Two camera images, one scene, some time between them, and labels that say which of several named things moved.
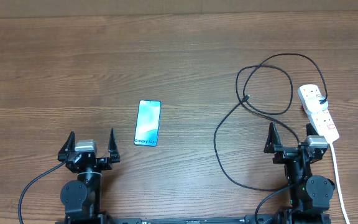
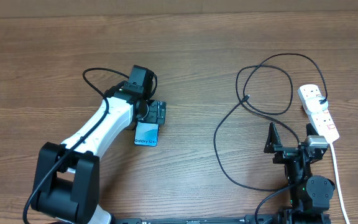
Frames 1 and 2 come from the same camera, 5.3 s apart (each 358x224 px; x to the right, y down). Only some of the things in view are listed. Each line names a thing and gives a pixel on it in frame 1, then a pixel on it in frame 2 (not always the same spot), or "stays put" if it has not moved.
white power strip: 322,121 stays put
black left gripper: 105,163 to 155,112
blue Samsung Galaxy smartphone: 147,126 stays put
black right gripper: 272,142 stays put
